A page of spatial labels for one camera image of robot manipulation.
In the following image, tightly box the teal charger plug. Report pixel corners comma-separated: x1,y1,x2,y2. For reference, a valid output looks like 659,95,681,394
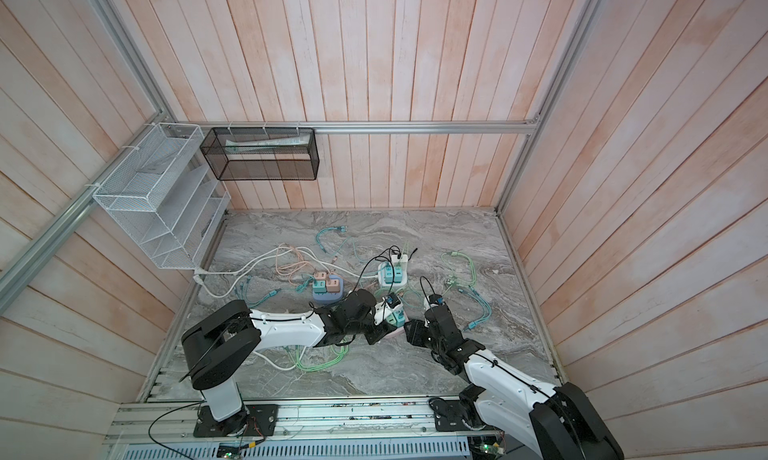
386,304,408,328

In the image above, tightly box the pink power strip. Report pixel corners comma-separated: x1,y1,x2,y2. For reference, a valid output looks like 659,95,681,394
385,310,408,335

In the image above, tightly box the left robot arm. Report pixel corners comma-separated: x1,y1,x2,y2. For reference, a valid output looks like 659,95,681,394
181,289,406,424

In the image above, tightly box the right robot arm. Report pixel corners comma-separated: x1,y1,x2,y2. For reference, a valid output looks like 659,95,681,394
404,304,624,459

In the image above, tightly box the blue power strip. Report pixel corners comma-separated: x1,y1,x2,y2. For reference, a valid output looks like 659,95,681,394
312,271,344,305

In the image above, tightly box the white power strip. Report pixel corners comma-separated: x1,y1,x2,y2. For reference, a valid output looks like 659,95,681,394
377,253,409,289

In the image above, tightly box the black mesh basket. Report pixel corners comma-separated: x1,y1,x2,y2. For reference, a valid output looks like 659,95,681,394
200,126,320,181

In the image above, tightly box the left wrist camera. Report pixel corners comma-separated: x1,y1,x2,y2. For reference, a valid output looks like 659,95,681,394
385,292,403,317

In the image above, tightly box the green multi-head cable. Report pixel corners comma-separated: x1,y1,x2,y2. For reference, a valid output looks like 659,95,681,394
442,251,494,330

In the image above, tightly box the light green usb cable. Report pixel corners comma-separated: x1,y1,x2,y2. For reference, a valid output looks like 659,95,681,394
287,342,350,374

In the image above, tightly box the orange usb cable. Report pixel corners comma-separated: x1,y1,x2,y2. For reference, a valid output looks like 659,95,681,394
274,243,337,284

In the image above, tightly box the teal usb cable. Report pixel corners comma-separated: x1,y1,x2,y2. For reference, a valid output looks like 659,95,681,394
316,225,348,254

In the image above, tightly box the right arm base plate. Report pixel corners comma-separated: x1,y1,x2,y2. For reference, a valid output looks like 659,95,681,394
428,397,493,432

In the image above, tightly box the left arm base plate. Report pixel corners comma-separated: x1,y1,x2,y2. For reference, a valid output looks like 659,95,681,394
193,403,279,438

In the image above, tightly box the white wire mesh shelf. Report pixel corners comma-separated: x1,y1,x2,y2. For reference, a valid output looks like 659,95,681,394
94,123,230,270

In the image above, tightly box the aluminium frame rail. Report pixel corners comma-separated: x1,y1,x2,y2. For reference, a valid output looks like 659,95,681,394
194,120,538,134

